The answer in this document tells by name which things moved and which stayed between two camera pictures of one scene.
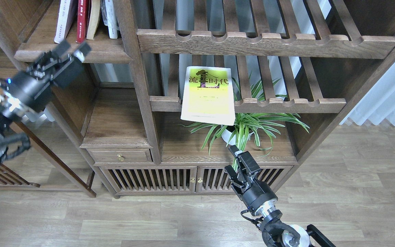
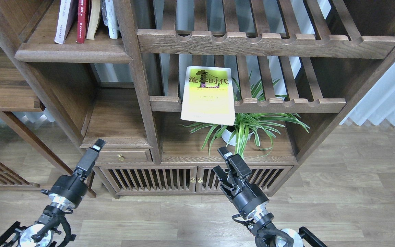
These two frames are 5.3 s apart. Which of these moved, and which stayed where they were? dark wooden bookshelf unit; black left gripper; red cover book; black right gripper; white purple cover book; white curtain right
Moved: black left gripper; black right gripper
Stayed: white purple cover book; red cover book; white curtain right; dark wooden bookshelf unit
